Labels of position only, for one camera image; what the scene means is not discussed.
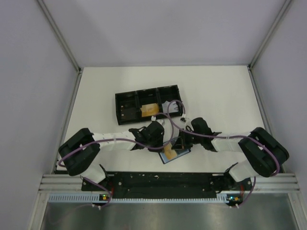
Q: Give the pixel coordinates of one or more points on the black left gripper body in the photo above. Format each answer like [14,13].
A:
[155,143]

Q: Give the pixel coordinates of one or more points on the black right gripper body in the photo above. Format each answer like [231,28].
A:
[188,139]

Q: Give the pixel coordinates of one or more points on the blue leather card holder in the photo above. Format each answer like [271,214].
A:
[180,153]

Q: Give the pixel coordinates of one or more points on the gold credit card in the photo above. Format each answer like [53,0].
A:
[169,152]

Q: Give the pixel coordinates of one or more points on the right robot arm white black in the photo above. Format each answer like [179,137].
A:
[264,154]

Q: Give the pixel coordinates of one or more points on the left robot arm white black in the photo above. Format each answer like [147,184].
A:
[79,153]

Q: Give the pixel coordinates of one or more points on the black three-compartment tray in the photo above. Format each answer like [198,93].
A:
[128,104]

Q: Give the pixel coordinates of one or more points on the aluminium frame rail right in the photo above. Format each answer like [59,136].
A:
[257,68]

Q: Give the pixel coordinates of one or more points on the white slotted cable duct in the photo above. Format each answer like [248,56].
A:
[98,198]

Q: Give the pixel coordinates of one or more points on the aluminium front frame rail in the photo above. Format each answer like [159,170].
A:
[281,183]

